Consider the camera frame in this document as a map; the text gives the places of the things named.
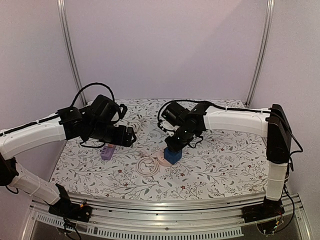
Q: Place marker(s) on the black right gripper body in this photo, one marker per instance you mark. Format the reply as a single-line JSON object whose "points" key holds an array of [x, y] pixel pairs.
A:
{"points": [[172, 145]]}

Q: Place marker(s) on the aluminium front rail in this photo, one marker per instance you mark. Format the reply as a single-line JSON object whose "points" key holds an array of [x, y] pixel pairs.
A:
{"points": [[205, 219]]}

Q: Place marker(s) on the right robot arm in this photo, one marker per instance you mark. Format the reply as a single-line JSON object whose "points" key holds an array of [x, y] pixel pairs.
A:
{"points": [[271, 124]]}

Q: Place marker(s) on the floral table cloth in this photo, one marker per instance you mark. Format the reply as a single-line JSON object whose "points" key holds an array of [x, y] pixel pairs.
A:
{"points": [[224, 164]]}

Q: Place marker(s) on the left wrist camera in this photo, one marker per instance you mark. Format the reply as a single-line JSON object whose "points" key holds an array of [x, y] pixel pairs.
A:
{"points": [[121, 111]]}

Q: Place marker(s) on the pink round power socket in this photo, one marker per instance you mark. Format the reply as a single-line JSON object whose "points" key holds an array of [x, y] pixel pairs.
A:
{"points": [[162, 161]]}

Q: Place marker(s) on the aluminium frame post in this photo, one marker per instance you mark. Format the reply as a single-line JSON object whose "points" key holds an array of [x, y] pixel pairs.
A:
{"points": [[270, 5], [62, 12]]}

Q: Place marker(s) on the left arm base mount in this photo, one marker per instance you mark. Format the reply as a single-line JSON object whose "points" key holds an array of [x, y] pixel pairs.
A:
{"points": [[68, 210]]}

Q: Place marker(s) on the left aluminium frame post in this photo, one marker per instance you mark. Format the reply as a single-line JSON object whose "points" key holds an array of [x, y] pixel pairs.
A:
{"points": [[62, 12]]}

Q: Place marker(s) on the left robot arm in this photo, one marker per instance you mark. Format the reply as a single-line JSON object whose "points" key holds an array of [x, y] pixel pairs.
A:
{"points": [[98, 121]]}

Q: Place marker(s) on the dark blue cube socket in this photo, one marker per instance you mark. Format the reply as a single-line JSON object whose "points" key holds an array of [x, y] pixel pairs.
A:
{"points": [[172, 157]]}

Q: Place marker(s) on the right aluminium frame post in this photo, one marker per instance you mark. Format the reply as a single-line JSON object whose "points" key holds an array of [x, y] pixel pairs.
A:
{"points": [[270, 5]]}

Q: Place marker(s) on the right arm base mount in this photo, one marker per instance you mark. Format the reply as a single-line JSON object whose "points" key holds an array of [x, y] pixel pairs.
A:
{"points": [[267, 209]]}

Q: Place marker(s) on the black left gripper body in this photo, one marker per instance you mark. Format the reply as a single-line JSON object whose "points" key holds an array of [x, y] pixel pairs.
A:
{"points": [[122, 139]]}

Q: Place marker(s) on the purple power strip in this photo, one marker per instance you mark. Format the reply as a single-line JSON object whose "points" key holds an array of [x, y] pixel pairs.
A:
{"points": [[106, 153]]}

